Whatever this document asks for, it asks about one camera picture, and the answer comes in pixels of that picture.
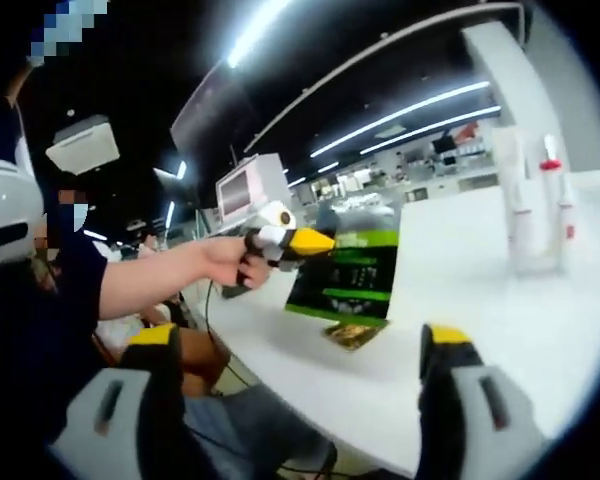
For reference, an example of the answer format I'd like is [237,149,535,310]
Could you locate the gold foil skincare sachet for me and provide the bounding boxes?
[321,322,390,351]

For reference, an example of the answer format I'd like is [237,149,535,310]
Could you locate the large display screen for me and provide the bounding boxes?
[214,153,286,226]

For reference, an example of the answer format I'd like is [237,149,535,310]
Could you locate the white worn chest device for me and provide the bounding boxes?
[0,157,46,276]

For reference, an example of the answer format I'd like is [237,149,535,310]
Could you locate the person in dark clothes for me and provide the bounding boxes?
[0,199,111,451]

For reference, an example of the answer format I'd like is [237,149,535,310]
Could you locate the long ceiling light strip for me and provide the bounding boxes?
[227,0,291,69]

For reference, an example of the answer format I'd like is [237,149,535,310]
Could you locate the white ceiling air conditioner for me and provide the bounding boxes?
[45,115,120,174]

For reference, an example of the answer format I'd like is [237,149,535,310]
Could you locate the long white office counter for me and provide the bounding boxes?
[299,164,496,211]

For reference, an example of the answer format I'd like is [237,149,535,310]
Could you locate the person's left hand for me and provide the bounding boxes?
[202,234,270,290]

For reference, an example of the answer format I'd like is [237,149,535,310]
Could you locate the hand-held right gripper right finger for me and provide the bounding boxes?
[418,323,546,480]

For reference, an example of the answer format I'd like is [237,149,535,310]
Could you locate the white tube with red cap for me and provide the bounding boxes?
[532,133,566,261]

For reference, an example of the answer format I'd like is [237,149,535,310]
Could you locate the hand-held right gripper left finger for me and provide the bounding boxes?
[52,322,186,480]

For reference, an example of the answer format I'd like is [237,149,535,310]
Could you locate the thin ceiling light strip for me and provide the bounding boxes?
[309,82,491,159]
[359,105,501,155]

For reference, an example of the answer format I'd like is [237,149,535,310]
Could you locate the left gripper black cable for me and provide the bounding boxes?
[202,277,261,389]

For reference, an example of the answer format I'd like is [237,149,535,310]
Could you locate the person's jeans legs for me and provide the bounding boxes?
[179,384,339,480]

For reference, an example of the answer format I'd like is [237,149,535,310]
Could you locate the white skincare tube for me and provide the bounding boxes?
[490,125,535,254]

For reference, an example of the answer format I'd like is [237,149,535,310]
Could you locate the green black skincare sachet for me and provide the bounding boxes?
[284,229,399,319]

